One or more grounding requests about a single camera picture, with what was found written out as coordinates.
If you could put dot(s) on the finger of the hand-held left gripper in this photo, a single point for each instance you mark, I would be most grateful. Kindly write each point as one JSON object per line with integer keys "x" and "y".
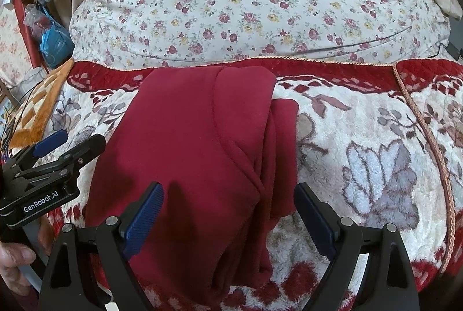
{"x": 86, "y": 148}
{"x": 50, "y": 143}

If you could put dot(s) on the orange patterned cloth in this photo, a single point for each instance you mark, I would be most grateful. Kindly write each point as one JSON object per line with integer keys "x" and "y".
{"x": 39, "y": 105}

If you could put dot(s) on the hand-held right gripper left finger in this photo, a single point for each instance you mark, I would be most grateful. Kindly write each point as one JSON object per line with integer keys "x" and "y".
{"x": 143, "y": 220}

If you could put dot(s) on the red white floral plush blanket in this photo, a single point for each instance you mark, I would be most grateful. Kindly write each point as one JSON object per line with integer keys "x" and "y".
{"x": 361, "y": 137}

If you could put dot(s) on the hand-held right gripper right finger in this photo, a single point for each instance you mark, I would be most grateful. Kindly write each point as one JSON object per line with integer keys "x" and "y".
{"x": 316, "y": 220}

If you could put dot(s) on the blue bag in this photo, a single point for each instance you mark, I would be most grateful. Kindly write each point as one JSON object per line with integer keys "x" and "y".
{"x": 54, "y": 43}

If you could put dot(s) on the person's left hand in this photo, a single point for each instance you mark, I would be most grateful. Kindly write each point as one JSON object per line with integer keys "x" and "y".
{"x": 14, "y": 256}

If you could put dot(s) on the clear plastic bag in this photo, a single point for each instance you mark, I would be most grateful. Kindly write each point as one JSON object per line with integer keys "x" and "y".
{"x": 36, "y": 20}

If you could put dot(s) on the floral print quilt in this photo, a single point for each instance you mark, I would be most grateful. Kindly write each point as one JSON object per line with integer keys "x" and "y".
{"x": 253, "y": 0}

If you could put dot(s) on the dark red sweater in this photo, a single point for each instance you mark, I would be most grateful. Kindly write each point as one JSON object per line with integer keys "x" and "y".
{"x": 188, "y": 137}

